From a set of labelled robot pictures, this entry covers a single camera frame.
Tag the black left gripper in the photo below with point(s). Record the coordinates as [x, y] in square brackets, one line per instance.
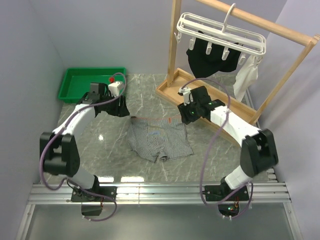
[121, 110]

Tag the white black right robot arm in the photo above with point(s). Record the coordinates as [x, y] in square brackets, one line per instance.
[258, 149]

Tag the green plastic tray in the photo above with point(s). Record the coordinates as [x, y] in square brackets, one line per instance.
[76, 81]

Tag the white clip hanger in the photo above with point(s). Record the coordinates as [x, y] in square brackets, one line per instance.
[221, 34]

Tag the white hanging garment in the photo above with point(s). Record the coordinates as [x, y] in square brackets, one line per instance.
[246, 76]

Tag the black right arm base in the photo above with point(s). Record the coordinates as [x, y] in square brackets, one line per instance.
[230, 203]

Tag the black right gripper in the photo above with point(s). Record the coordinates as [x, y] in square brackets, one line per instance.
[185, 116]

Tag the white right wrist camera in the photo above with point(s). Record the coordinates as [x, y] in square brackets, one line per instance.
[186, 94]

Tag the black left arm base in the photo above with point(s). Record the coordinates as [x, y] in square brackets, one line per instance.
[92, 205]

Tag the black hanging underwear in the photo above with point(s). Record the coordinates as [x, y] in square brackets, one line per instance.
[204, 65]

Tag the striped grey boxer underwear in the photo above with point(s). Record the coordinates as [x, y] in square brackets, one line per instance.
[158, 139]

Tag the aluminium mounting rail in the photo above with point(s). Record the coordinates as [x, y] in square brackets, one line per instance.
[172, 193]

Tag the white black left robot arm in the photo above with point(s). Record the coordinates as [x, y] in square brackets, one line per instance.
[59, 154]

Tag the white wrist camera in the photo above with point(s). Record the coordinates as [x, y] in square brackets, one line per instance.
[186, 94]
[116, 88]

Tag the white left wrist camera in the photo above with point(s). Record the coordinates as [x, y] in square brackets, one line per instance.
[116, 88]

